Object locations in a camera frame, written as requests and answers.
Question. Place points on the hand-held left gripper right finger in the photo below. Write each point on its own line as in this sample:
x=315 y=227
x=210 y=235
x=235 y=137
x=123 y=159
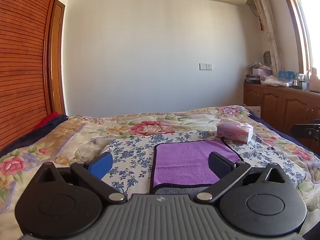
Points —
x=218 y=165

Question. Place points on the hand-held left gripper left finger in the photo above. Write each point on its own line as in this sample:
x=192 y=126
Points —
x=101 y=165

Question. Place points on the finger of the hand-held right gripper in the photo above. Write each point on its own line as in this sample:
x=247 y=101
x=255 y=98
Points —
x=303 y=130

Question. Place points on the purple towel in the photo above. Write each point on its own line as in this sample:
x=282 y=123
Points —
x=185 y=162

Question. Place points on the blue floral cloth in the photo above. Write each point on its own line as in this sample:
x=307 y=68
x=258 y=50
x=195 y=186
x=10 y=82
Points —
x=130 y=155

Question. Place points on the pink tissue box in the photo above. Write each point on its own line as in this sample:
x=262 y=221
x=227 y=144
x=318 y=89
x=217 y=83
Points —
x=233 y=131

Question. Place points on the wooden cabinet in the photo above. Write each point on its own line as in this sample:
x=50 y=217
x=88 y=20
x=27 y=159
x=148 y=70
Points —
x=275 y=105

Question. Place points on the floral blanket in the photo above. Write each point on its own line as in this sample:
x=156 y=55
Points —
x=75 y=132

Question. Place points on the translucent jug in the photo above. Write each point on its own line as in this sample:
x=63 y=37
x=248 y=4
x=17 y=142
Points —
x=315 y=81

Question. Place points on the white box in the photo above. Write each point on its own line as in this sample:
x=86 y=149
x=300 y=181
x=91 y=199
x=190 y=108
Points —
x=253 y=110

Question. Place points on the clear plastic bag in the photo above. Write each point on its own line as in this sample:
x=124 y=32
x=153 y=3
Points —
x=276 y=82

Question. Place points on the blue printed box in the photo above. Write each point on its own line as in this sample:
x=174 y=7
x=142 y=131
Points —
x=286 y=75

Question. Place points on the red cloth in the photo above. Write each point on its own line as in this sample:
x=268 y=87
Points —
x=47 y=120

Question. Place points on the stack of books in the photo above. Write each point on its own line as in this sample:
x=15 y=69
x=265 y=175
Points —
x=252 y=79

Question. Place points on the grey hand fan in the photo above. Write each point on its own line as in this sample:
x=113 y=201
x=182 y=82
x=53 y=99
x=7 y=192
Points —
x=267 y=58

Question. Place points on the window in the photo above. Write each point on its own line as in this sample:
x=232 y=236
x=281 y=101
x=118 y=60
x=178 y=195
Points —
x=307 y=25

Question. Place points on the patterned curtain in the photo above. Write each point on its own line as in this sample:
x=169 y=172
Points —
x=268 y=25

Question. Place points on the wooden door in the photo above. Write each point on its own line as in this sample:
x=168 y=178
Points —
x=58 y=60

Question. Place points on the red tassel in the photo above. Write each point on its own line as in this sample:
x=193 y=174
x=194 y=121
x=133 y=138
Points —
x=261 y=23

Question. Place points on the slatted wooden wardrobe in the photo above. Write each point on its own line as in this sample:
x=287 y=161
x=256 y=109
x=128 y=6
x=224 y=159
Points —
x=22 y=60

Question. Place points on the white wall socket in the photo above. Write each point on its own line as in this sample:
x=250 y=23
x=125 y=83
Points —
x=205 y=66

